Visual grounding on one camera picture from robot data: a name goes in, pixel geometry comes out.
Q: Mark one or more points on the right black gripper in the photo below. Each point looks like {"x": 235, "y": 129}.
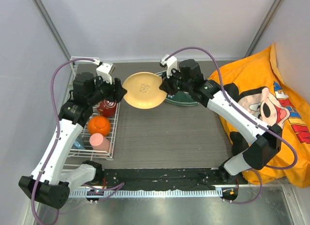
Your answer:
{"x": 166, "y": 85}

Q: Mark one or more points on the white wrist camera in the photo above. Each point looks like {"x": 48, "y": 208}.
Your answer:
{"x": 169, "y": 63}
{"x": 104, "y": 70}

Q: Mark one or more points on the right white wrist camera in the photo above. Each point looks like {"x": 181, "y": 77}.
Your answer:
{"x": 169, "y": 63}

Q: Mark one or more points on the blue patterned bowl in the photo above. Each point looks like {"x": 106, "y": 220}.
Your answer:
{"x": 78, "y": 143}

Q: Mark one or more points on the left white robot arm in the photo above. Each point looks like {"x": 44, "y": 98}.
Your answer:
{"x": 47, "y": 184}

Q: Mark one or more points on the orange cartoon cloth bag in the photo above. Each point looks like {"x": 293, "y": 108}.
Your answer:
{"x": 256, "y": 84}

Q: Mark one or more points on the pink cup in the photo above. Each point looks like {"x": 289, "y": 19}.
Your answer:
{"x": 99, "y": 143}

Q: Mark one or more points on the white wire dish rack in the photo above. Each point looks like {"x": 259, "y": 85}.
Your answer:
{"x": 81, "y": 115}

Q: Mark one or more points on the orange bowl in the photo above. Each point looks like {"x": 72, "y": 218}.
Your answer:
{"x": 99, "y": 124}

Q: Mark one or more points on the red patterned cup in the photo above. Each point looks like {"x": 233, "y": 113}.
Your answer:
{"x": 106, "y": 108}

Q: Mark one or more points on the white slotted cable duct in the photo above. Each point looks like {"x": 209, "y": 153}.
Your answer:
{"x": 86, "y": 192}

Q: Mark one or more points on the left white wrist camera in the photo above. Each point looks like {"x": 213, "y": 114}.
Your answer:
{"x": 104, "y": 70}

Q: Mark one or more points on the yellow round plate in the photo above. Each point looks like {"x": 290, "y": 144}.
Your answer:
{"x": 143, "y": 90}

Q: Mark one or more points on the green striped towel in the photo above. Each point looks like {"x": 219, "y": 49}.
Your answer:
{"x": 181, "y": 99}

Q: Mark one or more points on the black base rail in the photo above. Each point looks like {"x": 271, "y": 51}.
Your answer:
{"x": 164, "y": 179}

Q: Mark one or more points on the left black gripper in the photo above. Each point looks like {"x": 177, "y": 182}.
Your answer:
{"x": 116, "y": 91}

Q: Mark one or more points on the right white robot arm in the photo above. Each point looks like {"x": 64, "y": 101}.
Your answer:
{"x": 263, "y": 139}

